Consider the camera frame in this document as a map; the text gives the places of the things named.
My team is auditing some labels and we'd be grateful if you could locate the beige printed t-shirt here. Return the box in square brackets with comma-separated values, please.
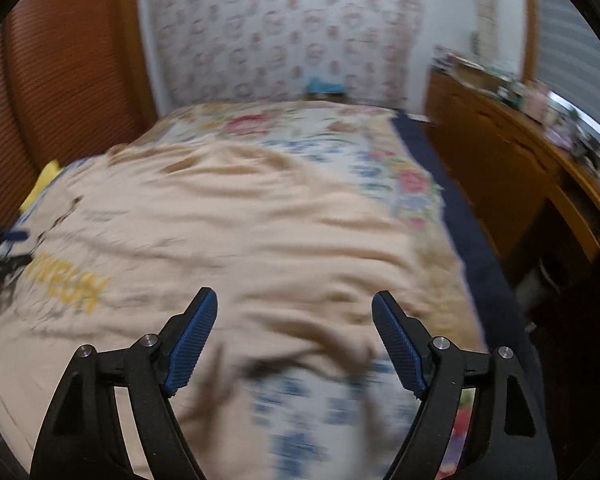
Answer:
[0, 141, 487, 480]

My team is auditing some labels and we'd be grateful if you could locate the yellow plush pillow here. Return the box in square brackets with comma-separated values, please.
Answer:
[19, 159, 62, 214]

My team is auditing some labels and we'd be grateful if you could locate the wooden louvered wardrobe door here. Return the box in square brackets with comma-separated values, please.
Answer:
[0, 0, 157, 228]

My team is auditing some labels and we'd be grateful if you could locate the blue floral white blanket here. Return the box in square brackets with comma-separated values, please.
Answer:
[0, 157, 481, 480]

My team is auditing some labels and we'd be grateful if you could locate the wooden sideboard cabinet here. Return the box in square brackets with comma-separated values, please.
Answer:
[425, 70, 600, 263]

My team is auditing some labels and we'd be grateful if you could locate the circle patterned lace curtain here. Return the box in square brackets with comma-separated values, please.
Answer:
[142, 0, 424, 107]

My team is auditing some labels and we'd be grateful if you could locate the clutter on sideboard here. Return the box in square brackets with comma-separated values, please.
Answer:
[431, 46, 600, 179]

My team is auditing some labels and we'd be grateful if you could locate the floral quilt bedspread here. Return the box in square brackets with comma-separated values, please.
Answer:
[137, 101, 486, 351]

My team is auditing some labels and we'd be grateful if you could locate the blue item in box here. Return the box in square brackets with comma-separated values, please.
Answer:
[306, 77, 347, 98]

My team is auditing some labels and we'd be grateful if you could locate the grey window blind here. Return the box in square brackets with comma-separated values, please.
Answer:
[536, 0, 600, 124]

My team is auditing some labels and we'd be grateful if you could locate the tied cream curtain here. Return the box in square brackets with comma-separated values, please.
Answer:
[475, 0, 498, 62]

